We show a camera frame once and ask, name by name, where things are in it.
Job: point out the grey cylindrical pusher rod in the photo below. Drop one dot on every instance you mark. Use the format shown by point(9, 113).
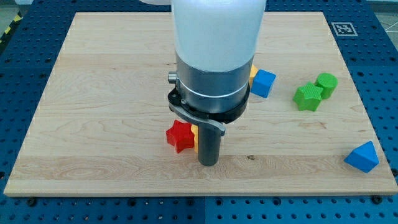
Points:
point(209, 140)

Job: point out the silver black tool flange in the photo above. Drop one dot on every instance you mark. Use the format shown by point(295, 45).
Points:
point(210, 99)

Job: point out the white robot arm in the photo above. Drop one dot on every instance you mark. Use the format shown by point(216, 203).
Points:
point(215, 43)

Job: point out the yellow block behind arm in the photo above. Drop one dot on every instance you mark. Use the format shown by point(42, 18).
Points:
point(253, 73)

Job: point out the yellow heart block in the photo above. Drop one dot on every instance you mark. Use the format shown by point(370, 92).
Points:
point(194, 130)

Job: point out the blue triangle block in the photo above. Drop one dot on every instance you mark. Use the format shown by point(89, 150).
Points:
point(363, 157)

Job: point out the red star block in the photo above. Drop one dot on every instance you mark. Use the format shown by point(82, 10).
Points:
point(180, 136)

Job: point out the blue cube block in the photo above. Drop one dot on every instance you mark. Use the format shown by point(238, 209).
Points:
point(262, 83)

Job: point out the green star block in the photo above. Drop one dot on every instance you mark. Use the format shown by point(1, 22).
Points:
point(308, 97)

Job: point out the wooden board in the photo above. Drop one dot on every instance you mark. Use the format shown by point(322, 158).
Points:
point(99, 129)

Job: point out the green cylinder block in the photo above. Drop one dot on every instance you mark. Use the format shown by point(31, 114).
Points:
point(328, 82)

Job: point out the fiducial marker tag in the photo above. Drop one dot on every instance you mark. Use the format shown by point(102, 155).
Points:
point(344, 29)

